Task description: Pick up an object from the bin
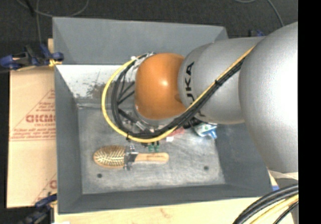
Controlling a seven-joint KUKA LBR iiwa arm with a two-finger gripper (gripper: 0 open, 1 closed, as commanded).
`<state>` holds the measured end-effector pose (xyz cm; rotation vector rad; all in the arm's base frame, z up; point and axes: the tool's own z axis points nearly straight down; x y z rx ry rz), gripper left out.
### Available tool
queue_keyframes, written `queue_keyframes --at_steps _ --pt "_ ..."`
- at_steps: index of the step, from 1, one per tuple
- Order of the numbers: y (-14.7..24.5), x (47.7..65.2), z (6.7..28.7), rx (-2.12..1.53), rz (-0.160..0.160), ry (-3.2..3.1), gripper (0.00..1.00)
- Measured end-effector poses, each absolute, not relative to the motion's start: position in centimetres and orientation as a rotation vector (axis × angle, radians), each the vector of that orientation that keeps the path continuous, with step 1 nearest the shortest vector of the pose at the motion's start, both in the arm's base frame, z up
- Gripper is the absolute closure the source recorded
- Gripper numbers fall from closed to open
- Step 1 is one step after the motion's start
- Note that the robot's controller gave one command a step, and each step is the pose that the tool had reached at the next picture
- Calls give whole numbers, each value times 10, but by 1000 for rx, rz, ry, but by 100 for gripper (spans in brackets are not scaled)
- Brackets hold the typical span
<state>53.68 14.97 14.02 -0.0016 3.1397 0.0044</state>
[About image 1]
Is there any wooden hairbrush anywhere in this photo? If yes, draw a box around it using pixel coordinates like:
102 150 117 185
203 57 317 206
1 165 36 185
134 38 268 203
93 145 170 169

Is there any red and white small packet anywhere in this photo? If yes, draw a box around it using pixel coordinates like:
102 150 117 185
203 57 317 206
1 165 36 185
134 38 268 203
166 128 186 143

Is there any grey metal bin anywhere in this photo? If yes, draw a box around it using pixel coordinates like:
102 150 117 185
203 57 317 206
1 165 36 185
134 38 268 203
52 17 273 214

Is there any blue white green packet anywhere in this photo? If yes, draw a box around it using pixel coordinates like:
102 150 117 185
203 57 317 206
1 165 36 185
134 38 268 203
192 122 218 140

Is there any brown cardboard board red print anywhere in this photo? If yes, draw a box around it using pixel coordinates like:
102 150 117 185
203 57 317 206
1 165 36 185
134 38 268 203
6 65 58 209

